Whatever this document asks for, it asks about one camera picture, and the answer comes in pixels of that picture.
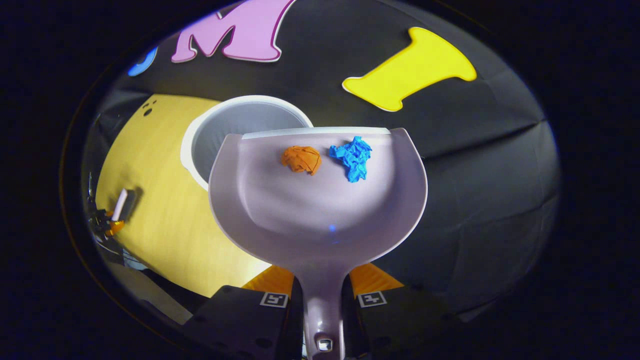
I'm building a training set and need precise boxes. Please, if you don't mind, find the blue paper trash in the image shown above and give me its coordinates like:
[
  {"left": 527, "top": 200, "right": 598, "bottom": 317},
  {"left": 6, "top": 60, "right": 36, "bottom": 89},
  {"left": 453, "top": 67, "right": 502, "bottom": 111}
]
[{"left": 328, "top": 136, "right": 373, "bottom": 183}]

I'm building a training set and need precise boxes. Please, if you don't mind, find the white ribbed garbage bin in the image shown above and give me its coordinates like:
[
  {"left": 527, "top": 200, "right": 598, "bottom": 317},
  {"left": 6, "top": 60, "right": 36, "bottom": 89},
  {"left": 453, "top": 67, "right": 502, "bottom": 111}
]
[{"left": 180, "top": 95, "right": 315, "bottom": 192}]

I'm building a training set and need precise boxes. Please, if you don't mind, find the black backdrop cloth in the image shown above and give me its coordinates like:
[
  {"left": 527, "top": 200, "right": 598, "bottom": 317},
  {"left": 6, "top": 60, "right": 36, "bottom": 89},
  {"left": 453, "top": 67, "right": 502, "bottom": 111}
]
[{"left": 82, "top": 0, "right": 563, "bottom": 321}]

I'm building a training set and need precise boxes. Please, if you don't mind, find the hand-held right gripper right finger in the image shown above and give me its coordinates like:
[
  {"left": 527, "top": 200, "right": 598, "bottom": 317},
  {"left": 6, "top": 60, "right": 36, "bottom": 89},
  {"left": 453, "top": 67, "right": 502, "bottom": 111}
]
[{"left": 341, "top": 263, "right": 461, "bottom": 360}]

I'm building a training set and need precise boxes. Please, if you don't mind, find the pink dustpan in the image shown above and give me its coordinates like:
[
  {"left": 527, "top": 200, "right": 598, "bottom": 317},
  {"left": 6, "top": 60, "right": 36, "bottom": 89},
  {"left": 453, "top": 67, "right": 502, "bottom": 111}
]
[{"left": 208, "top": 126, "right": 429, "bottom": 360}]

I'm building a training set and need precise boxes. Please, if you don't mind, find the wooden desktop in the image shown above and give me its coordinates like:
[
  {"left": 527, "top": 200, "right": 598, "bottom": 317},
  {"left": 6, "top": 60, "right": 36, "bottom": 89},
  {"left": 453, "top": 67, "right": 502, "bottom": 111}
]
[{"left": 95, "top": 93, "right": 273, "bottom": 299}]

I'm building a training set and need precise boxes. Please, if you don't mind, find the small pink broom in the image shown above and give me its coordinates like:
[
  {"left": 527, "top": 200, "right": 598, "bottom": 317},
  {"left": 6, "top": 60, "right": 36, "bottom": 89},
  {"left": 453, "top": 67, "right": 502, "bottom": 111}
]
[{"left": 111, "top": 188, "right": 138, "bottom": 222}]

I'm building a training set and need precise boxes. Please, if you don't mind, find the orange paper trash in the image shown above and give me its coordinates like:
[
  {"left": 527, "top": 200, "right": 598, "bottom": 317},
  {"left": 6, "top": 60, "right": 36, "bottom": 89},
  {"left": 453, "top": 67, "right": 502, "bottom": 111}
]
[{"left": 281, "top": 145, "right": 322, "bottom": 176}]

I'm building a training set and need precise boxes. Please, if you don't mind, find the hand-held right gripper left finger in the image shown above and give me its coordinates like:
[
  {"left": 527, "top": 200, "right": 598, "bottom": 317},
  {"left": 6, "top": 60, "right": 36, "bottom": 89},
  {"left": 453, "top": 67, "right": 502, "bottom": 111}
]
[{"left": 182, "top": 265, "right": 305, "bottom": 360}]

